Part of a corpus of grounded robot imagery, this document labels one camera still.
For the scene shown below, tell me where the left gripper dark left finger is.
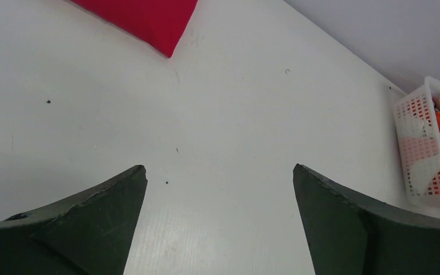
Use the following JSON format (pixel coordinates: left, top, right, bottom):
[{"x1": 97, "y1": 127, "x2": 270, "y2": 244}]
[{"x1": 0, "y1": 165, "x2": 147, "y2": 274}]

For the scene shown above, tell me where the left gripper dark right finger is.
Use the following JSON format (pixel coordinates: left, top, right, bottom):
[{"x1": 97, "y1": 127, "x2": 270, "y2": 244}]
[{"x1": 293, "y1": 164, "x2": 440, "y2": 274}]

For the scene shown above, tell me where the white plastic laundry basket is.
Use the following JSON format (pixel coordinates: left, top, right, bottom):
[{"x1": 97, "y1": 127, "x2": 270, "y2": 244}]
[{"x1": 392, "y1": 76, "x2": 440, "y2": 209}]

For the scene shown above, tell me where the folded red t-shirt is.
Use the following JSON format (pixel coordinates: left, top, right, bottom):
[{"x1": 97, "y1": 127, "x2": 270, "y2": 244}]
[{"x1": 73, "y1": 0, "x2": 198, "y2": 58}]

